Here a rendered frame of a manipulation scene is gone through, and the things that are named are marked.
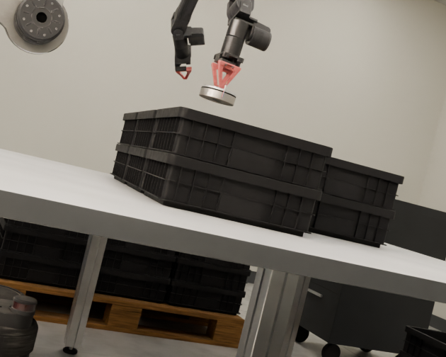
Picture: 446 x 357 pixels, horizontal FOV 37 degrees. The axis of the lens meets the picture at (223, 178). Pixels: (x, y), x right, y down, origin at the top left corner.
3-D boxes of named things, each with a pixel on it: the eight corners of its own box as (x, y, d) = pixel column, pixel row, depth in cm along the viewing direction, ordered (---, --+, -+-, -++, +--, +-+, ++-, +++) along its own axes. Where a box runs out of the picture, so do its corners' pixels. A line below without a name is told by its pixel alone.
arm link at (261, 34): (228, 11, 202) (241, -5, 194) (261, 25, 206) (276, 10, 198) (224, 44, 196) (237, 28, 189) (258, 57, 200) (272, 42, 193)
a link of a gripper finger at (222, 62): (226, 93, 197) (236, 63, 198) (233, 93, 191) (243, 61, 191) (205, 86, 195) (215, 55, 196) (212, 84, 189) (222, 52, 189)
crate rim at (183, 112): (178, 116, 153) (181, 105, 153) (153, 117, 181) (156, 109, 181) (333, 158, 165) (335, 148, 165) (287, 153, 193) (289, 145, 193)
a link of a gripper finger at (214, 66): (224, 93, 200) (234, 64, 200) (231, 93, 193) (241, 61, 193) (203, 86, 198) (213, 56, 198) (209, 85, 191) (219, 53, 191)
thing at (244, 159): (169, 157, 153) (181, 108, 153) (146, 152, 181) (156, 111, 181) (323, 195, 165) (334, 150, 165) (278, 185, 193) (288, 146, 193)
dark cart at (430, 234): (320, 364, 339) (362, 190, 339) (279, 336, 381) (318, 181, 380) (416, 377, 363) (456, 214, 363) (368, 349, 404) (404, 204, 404)
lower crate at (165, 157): (157, 204, 153) (169, 153, 153) (135, 192, 182) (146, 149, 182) (313, 239, 165) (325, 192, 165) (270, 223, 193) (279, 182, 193)
